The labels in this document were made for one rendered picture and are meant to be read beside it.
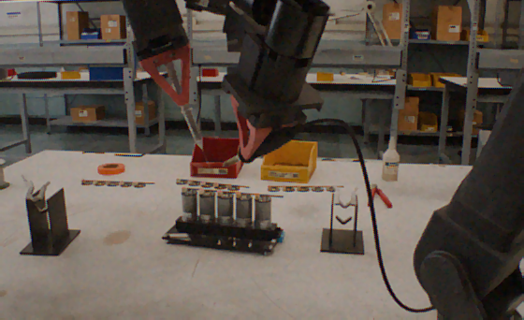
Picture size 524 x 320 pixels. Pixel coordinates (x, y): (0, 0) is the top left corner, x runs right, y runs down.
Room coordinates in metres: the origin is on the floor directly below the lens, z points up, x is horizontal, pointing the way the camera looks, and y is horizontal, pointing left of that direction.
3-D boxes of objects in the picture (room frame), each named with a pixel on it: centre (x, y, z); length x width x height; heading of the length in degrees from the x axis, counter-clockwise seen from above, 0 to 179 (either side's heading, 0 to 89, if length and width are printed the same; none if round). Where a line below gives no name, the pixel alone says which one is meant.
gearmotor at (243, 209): (0.63, 0.02, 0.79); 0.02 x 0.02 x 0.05
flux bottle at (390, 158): (0.91, -0.28, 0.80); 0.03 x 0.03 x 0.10
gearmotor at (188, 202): (0.65, 0.10, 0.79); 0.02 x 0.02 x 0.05
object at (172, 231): (0.62, 0.05, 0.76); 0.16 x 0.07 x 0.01; 76
